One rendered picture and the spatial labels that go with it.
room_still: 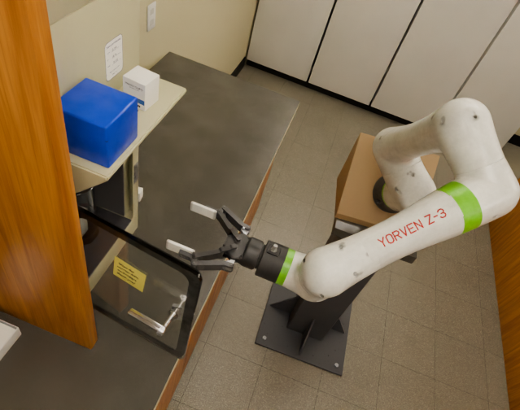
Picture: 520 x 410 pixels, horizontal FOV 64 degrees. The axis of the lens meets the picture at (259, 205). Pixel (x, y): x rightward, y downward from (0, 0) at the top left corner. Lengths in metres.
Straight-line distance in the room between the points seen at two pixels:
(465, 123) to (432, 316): 1.94
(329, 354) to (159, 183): 1.34
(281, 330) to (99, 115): 1.80
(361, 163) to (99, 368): 1.08
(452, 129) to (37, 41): 0.80
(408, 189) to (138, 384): 0.95
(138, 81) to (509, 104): 3.57
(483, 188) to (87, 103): 0.80
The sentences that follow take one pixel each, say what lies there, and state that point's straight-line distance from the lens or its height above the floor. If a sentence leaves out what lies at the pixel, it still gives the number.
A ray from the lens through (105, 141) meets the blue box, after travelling 0.71.
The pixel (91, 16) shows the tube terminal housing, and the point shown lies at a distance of 0.79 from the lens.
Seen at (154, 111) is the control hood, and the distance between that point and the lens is 0.88.
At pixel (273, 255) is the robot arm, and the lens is 0.97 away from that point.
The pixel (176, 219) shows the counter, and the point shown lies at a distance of 1.42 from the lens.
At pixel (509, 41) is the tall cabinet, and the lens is 3.87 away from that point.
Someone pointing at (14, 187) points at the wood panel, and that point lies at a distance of 0.76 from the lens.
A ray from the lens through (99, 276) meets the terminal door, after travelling 1.01.
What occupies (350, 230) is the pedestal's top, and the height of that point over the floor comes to 0.94.
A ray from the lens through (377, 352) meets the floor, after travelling 2.51.
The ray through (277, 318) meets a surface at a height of 0.01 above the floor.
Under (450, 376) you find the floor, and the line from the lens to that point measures 2.68.
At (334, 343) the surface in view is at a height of 0.01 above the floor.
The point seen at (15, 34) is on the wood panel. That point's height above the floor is 1.78.
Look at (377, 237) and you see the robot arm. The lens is 0.90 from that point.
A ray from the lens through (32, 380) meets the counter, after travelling 1.19.
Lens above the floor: 2.04
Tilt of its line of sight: 47 degrees down
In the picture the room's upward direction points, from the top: 19 degrees clockwise
